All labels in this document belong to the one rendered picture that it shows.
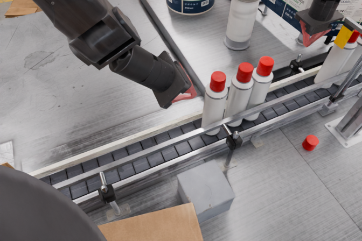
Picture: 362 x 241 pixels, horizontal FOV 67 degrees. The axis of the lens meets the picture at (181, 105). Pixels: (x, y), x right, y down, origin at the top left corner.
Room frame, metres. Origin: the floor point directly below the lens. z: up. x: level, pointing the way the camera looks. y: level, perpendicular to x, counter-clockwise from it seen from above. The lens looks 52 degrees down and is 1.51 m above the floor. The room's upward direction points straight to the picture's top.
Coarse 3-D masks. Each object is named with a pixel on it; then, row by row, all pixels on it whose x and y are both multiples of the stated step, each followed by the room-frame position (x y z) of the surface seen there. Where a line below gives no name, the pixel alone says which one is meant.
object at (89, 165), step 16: (304, 80) 0.58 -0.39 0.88; (272, 96) 0.52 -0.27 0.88; (304, 96) 0.52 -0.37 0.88; (320, 96) 0.52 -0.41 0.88; (224, 112) 0.46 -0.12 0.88; (272, 112) 0.46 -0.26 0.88; (176, 128) 0.40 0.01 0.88; (192, 128) 0.40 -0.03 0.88; (240, 128) 0.40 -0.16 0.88; (144, 144) 0.35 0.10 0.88; (192, 144) 0.35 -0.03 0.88; (208, 144) 0.36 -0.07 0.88; (96, 160) 0.31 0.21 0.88; (112, 160) 0.31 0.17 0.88; (144, 160) 0.31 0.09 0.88; (160, 160) 0.31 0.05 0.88; (48, 176) 0.27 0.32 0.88; (64, 176) 0.27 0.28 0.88; (96, 176) 0.27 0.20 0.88; (112, 176) 0.27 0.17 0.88; (128, 176) 0.27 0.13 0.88; (64, 192) 0.23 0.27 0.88; (80, 192) 0.23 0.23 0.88
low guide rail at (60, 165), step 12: (312, 72) 0.59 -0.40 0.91; (276, 84) 0.53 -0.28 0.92; (180, 120) 0.41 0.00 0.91; (144, 132) 0.37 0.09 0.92; (156, 132) 0.38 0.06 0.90; (108, 144) 0.33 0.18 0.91; (120, 144) 0.34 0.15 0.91; (84, 156) 0.30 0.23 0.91; (96, 156) 0.31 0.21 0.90; (48, 168) 0.27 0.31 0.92; (60, 168) 0.28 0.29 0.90
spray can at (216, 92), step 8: (216, 72) 0.42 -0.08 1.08; (216, 80) 0.39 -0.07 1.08; (224, 80) 0.39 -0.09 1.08; (208, 88) 0.40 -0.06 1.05; (216, 88) 0.39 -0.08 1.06; (224, 88) 0.40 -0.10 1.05; (208, 96) 0.39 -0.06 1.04; (216, 96) 0.38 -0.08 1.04; (224, 96) 0.38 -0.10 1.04; (208, 104) 0.39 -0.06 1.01; (216, 104) 0.38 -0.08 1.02; (224, 104) 0.39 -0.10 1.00; (208, 112) 0.38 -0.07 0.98; (216, 112) 0.38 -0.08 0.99; (208, 120) 0.38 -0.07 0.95; (216, 120) 0.38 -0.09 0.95
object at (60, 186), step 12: (348, 72) 0.54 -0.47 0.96; (312, 84) 0.49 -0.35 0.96; (324, 84) 0.49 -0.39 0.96; (288, 96) 0.45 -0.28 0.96; (252, 108) 0.41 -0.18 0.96; (264, 108) 0.41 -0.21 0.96; (228, 120) 0.37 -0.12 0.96; (192, 132) 0.34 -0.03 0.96; (204, 132) 0.34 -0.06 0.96; (168, 144) 0.31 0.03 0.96; (132, 156) 0.28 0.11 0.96; (144, 156) 0.28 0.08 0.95; (96, 168) 0.25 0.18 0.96; (108, 168) 0.25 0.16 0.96; (72, 180) 0.22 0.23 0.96; (84, 180) 0.23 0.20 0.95
